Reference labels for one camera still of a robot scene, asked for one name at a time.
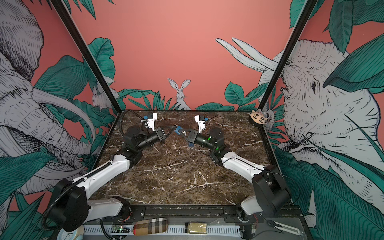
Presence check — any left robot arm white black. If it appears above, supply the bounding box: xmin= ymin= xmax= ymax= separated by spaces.
xmin=41 ymin=113 xmax=169 ymax=232

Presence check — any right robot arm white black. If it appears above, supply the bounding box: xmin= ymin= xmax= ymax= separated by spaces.
xmin=178 ymin=128 xmax=291 ymax=216

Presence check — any cartoon face sticker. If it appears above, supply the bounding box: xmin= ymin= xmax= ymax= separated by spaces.
xmin=249 ymin=110 xmax=269 ymax=125

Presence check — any plaid cylindrical case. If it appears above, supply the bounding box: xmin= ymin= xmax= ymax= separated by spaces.
xmin=133 ymin=218 xmax=168 ymax=236

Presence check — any gold rectangular box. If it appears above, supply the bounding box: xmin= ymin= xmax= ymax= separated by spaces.
xmin=185 ymin=222 xmax=208 ymax=235

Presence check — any small circuit board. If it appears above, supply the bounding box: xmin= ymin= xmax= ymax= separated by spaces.
xmin=112 ymin=225 xmax=131 ymax=234

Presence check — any white round clock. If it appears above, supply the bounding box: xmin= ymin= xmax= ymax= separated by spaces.
xmin=57 ymin=225 xmax=85 ymax=240

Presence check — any white black tool at right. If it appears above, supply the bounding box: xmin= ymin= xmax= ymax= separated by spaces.
xmin=267 ymin=220 xmax=303 ymax=236

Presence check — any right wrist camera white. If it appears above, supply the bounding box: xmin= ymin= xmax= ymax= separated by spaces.
xmin=195 ymin=115 xmax=209 ymax=133

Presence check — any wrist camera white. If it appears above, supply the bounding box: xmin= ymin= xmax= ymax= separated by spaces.
xmin=195 ymin=115 xmax=209 ymax=133
xmin=141 ymin=113 xmax=158 ymax=131

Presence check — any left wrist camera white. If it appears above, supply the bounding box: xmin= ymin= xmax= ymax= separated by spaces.
xmin=141 ymin=113 xmax=158 ymax=131

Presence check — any black front rail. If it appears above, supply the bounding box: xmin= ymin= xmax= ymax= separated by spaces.
xmin=121 ymin=205 xmax=304 ymax=225

